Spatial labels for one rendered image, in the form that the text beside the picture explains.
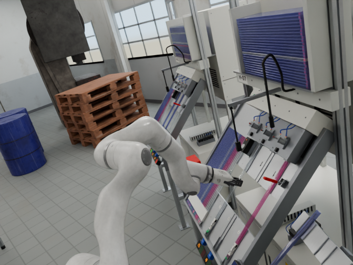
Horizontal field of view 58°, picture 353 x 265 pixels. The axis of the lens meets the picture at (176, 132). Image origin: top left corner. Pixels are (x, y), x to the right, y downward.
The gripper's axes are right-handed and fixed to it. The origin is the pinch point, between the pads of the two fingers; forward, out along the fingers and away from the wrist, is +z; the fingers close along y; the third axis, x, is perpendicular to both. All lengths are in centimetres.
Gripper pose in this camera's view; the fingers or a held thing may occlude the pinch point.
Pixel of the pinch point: (237, 181)
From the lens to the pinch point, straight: 157.0
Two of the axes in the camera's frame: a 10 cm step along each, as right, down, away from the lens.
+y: -2.5, -2.8, 9.3
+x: -3.3, 9.3, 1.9
